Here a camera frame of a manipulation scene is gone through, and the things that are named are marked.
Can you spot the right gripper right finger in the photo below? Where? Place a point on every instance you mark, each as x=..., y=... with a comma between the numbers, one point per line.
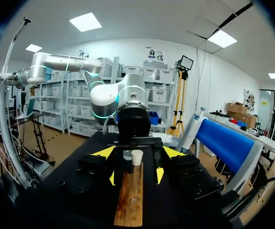
x=185, y=167

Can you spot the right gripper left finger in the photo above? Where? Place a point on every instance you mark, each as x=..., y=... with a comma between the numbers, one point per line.
x=92, y=167

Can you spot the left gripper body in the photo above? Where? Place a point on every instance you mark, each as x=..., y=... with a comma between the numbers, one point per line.
x=134, y=124

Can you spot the white stopper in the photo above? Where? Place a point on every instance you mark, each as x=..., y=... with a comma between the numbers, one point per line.
x=137, y=157

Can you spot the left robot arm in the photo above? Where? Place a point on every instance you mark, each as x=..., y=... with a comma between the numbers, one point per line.
x=104, y=97

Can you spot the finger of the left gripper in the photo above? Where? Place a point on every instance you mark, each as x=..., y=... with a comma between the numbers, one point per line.
x=157, y=164
x=120, y=162

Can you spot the glass test tube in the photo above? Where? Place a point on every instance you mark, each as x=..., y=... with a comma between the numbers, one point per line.
x=137, y=181

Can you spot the wooden test tube rack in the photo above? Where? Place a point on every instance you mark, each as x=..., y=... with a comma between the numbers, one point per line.
x=125, y=202

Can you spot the glass beaker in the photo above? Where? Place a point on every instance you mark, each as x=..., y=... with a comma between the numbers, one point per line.
x=127, y=155

